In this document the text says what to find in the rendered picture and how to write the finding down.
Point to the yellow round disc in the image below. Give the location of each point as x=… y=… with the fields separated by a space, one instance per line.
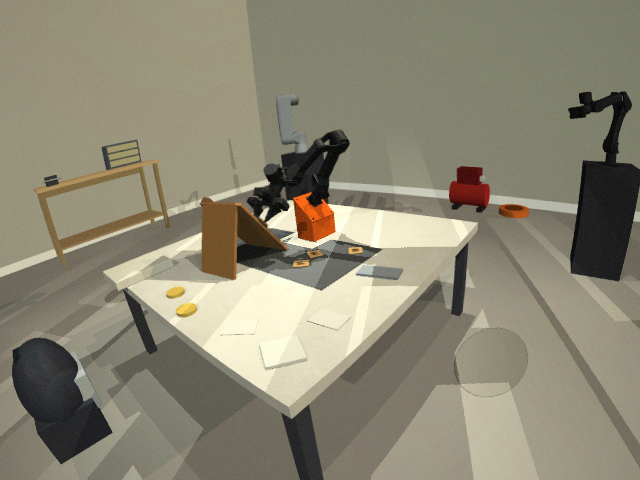
x=175 y=292
x=186 y=309

